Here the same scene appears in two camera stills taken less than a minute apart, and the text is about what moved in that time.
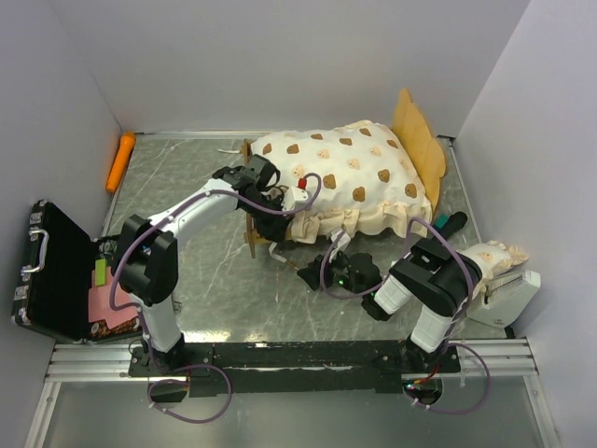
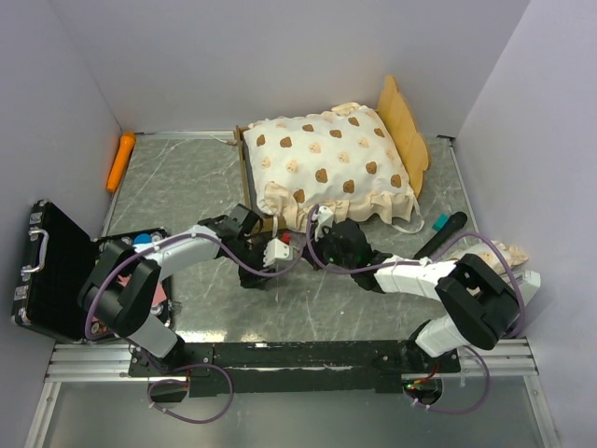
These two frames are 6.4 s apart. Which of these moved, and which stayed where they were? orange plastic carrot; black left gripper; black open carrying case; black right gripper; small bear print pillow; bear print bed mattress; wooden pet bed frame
Moved: wooden pet bed frame; black right gripper; bear print bed mattress; black left gripper
Stayed: orange plastic carrot; small bear print pillow; black open carrying case
